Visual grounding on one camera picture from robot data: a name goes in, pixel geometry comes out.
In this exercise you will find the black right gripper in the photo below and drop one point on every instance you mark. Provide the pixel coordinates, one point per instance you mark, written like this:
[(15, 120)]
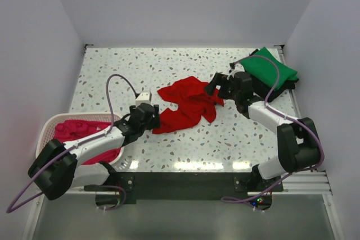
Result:
[(218, 80)]

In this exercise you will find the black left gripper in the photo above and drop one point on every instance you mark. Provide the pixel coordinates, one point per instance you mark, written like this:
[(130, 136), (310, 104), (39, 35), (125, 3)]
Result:
[(154, 122)]

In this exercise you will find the red t shirt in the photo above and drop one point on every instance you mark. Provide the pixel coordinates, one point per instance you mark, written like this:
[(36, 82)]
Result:
[(193, 104)]

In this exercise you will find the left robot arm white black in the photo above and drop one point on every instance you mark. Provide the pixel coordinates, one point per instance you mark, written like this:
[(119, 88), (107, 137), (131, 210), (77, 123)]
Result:
[(54, 184)]

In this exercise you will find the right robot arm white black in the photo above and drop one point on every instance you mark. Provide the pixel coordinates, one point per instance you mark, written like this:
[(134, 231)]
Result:
[(298, 145)]

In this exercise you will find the folded black t shirt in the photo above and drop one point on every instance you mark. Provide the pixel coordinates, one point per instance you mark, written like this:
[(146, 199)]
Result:
[(262, 90)]

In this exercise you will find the folded green t shirt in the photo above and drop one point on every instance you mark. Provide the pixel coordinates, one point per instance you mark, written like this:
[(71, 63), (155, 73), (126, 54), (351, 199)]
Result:
[(268, 70)]

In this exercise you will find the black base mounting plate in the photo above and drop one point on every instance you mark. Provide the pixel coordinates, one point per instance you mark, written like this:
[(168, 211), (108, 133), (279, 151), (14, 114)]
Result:
[(128, 188)]

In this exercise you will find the magenta t shirt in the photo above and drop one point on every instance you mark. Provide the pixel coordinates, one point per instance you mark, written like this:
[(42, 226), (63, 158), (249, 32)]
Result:
[(71, 130)]

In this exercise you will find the white perforated laundry basket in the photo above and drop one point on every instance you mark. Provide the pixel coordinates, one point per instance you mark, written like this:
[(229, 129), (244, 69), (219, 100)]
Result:
[(81, 119)]

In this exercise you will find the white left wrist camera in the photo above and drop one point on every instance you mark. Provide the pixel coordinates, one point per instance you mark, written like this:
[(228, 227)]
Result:
[(143, 97)]

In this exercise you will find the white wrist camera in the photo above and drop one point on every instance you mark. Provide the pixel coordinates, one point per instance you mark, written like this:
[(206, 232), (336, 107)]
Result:
[(143, 97), (235, 68)]

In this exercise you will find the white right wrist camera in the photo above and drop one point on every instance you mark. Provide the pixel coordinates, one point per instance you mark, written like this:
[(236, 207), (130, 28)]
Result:
[(235, 68)]

